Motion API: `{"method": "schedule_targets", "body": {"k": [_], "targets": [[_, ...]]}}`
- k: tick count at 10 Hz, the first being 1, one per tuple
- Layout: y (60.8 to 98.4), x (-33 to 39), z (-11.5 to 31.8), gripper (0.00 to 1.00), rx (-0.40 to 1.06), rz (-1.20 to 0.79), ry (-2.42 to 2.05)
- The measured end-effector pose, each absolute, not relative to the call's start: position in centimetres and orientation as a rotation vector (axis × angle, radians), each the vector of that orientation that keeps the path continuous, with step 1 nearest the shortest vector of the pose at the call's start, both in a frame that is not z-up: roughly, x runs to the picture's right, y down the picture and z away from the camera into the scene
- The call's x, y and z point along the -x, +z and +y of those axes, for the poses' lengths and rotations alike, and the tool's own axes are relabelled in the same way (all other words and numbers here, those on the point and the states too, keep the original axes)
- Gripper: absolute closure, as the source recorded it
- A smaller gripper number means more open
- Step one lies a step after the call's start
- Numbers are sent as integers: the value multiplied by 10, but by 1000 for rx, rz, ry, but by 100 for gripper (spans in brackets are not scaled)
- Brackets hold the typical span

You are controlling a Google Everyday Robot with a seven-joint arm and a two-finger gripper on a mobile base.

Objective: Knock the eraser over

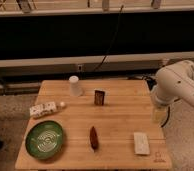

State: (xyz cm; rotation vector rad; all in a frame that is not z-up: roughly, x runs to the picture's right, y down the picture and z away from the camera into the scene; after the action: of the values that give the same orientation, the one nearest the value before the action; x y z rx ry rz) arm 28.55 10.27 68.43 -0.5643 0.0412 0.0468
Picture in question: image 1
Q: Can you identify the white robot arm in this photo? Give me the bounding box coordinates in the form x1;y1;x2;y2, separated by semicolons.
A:
150;60;194;127

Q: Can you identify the brown standing eraser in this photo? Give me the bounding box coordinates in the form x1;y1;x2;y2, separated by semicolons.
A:
94;90;105;106

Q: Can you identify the wooden table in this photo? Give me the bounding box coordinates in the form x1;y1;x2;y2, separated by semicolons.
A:
15;80;172;170

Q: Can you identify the reddish brown oblong object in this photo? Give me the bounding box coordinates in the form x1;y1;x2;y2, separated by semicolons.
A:
89;127;99;150

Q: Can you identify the white upside-down paper cup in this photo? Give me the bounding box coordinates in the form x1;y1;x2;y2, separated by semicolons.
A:
69;76;83;97

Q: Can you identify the green round plate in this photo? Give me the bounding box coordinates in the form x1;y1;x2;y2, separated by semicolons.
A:
25;120;64;160

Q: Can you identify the white patterned bottle lying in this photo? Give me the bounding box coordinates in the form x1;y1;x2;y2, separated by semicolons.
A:
29;101;66;118

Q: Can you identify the black hanging cable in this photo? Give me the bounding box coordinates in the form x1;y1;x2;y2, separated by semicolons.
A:
92;3;125;72

